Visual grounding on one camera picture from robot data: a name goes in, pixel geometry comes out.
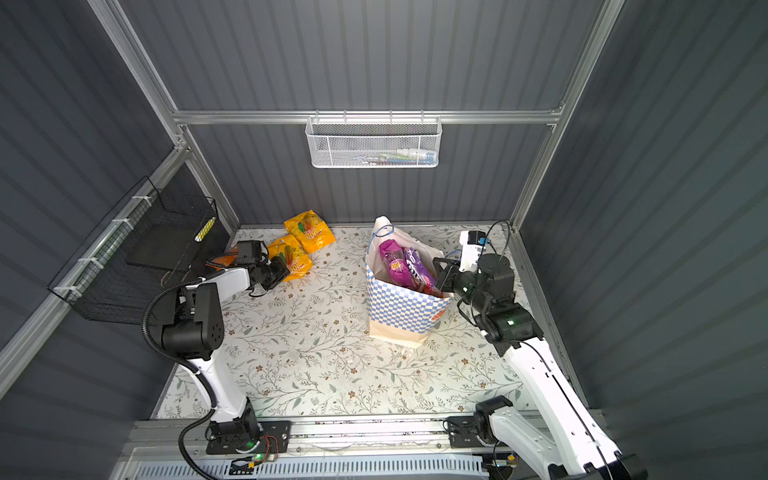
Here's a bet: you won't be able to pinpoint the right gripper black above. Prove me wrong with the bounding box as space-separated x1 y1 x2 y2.
433 255 489 316

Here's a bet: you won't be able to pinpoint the orange chip bag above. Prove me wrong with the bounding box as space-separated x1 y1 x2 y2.
205 247 239 270

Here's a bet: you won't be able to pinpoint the yellow gummy bag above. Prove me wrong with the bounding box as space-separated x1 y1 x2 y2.
268 234 313 282
284 210 335 253

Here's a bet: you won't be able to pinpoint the yellow gummy bag back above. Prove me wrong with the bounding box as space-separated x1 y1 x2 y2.
284 210 335 253

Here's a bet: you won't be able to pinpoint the purple white snack bag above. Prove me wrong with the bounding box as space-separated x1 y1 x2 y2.
403 247 442 298

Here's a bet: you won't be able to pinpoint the blue checkered paper bag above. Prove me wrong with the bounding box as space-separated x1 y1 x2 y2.
365 216 454 348

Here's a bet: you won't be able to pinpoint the magenta snack bag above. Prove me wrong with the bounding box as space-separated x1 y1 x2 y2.
378 240 415 289

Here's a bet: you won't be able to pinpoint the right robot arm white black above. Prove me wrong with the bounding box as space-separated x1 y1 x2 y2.
433 253 648 479

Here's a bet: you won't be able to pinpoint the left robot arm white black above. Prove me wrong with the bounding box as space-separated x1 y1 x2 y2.
152 240 289 447

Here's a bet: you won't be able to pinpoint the yellow marker in black basket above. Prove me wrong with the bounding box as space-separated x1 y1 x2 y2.
194 216 217 243

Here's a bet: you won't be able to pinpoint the markers in white basket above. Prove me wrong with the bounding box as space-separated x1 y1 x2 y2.
353 148 438 167

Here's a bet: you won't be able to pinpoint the white vent grille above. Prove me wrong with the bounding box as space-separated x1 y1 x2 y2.
134 457 490 480

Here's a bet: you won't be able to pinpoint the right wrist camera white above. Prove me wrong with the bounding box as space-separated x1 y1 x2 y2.
459 230 487 272

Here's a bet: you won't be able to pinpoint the black wire basket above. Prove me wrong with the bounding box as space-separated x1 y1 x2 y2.
48 177 221 324

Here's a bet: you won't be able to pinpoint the white wire mesh basket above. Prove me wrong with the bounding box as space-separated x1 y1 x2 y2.
305 119 443 169

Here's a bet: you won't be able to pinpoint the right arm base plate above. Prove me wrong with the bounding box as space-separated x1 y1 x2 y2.
442 415 497 448

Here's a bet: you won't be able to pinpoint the aluminium front rail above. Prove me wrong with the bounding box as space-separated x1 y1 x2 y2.
119 410 619 463

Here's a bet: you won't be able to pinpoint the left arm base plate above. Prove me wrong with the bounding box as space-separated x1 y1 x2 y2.
206 421 292 455

